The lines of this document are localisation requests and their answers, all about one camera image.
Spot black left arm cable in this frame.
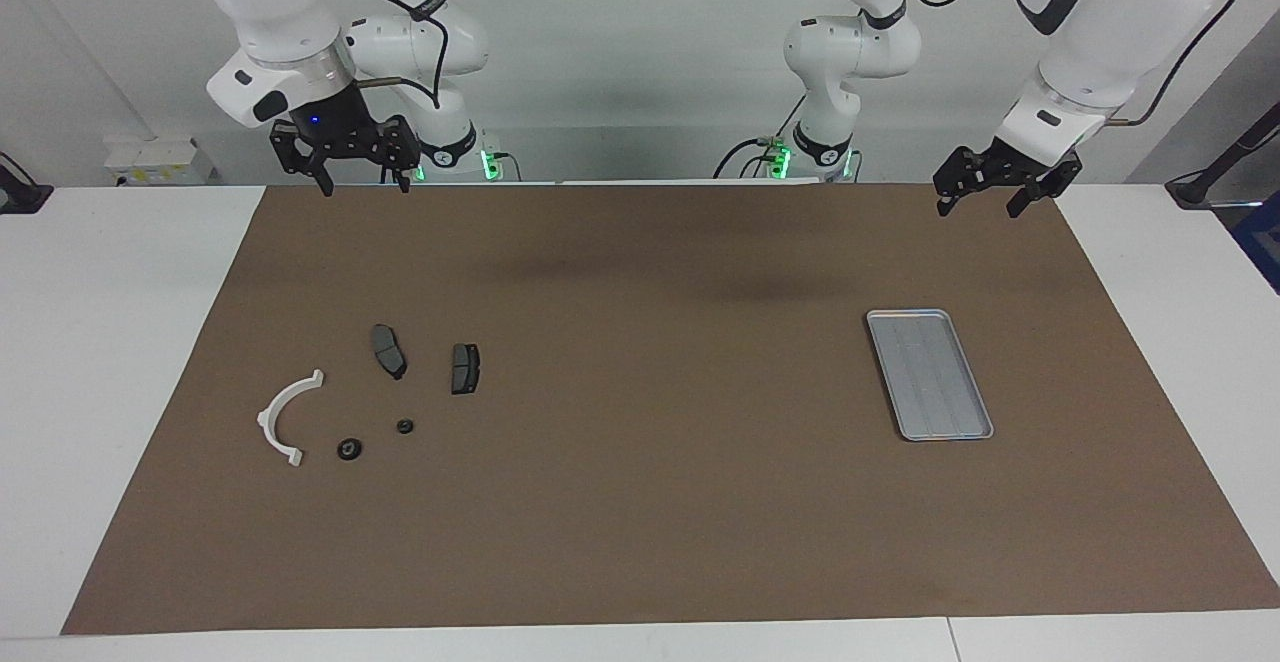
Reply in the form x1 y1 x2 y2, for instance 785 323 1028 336
900 0 1241 126

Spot white power socket box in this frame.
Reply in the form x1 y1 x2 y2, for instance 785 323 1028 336
104 136 217 187

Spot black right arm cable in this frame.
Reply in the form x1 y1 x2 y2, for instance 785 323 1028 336
320 0 447 109

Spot silver metal tray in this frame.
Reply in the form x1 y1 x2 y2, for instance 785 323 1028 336
866 308 995 442

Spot blue box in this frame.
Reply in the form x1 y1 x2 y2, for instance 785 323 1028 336
1232 192 1280 295

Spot rectangular dark grey brake pad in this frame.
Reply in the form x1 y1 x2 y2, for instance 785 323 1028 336
450 343 483 396

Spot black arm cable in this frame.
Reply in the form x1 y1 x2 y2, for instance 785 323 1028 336
900 0 1241 126
320 0 447 109

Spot black table clamp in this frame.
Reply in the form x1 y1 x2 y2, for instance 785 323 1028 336
0 152 54 215

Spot curved dark grey brake pad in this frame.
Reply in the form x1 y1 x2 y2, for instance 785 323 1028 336
371 324 408 381

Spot black base cable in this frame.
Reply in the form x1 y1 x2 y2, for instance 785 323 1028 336
712 92 807 181

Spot white half ring bracket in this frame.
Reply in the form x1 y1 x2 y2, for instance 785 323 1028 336
257 369 326 468

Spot brown table mat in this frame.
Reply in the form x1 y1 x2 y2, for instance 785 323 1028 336
60 180 1280 636

